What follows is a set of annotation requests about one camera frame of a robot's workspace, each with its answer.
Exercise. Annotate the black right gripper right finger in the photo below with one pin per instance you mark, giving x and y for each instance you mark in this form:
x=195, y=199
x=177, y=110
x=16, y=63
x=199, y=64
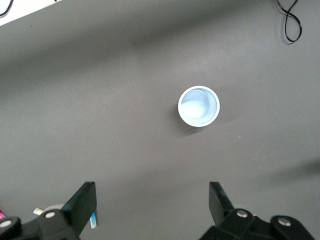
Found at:
x=220, y=207

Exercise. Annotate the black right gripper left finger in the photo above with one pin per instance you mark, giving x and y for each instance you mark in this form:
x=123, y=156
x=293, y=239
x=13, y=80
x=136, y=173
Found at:
x=80, y=205

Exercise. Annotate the light blue plastic cup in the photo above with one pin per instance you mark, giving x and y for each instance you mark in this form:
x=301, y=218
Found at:
x=197, y=110

